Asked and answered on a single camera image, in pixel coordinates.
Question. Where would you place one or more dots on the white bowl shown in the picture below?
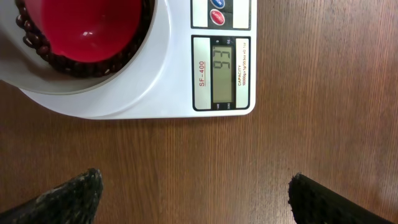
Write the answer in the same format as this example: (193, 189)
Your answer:
(24, 69)

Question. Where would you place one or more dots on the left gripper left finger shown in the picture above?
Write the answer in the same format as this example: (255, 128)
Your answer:
(75, 201)

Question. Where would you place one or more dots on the white digital kitchen scale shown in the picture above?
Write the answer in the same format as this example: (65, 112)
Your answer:
(198, 60)

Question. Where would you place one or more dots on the orange measuring scoop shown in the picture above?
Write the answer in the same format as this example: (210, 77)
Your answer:
(86, 30)

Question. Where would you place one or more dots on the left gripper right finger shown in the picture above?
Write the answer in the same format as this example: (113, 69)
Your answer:
(312, 203)

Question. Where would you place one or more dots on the red beans in bowl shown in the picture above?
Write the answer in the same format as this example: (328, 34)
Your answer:
(36, 40)

